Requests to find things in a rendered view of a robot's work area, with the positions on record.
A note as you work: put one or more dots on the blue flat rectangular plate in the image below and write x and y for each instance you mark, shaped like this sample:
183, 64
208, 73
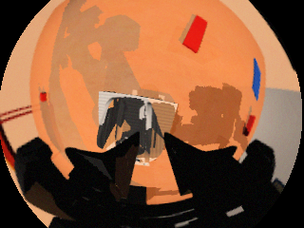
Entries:
256, 85

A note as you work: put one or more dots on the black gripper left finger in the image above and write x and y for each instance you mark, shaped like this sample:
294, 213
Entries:
117, 164

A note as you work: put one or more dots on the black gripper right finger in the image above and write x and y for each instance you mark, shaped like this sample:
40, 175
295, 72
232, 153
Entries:
191, 164

